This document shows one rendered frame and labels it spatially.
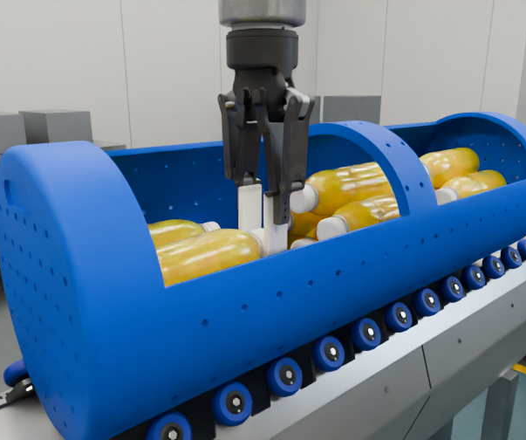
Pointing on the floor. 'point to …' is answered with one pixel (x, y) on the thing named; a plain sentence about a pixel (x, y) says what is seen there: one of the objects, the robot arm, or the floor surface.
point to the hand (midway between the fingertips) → (263, 220)
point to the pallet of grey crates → (346, 108)
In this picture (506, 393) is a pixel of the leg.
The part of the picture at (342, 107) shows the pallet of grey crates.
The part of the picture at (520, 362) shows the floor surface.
